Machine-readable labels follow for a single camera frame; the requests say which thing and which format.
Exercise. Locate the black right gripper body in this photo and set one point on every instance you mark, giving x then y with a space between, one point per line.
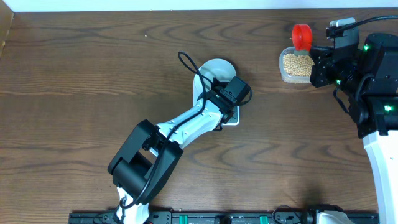
326 73

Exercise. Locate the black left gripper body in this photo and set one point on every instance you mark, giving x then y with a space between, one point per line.
229 112

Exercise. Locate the red plastic measuring scoop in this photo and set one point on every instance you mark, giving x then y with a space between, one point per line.
302 37

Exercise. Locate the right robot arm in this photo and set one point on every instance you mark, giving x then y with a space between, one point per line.
368 77

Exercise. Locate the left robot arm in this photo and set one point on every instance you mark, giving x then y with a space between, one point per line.
145 161

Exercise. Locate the grey round bowl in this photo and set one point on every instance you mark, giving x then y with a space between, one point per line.
218 68

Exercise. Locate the white digital kitchen scale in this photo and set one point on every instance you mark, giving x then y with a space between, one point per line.
197 91

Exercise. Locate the pile of soybeans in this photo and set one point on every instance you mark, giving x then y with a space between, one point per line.
298 65

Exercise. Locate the clear plastic container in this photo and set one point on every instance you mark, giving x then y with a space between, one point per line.
290 78

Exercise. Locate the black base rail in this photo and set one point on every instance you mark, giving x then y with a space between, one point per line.
282 214

